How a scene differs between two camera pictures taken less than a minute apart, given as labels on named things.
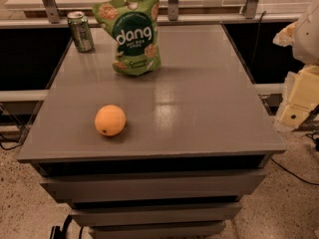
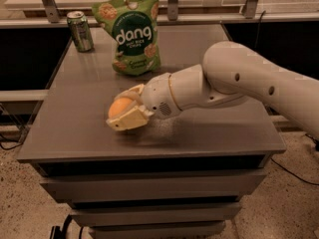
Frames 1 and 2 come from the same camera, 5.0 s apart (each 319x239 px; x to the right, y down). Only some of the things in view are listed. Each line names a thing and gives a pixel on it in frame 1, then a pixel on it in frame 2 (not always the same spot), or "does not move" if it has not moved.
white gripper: x=308 y=39 to x=158 y=95
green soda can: x=81 y=31 does not move
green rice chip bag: x=134 y=21 does not move
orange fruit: x=110 y=119 to x=119 y=106
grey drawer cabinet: x=197 y=139 does not move
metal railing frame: x=54 y=16 does not move
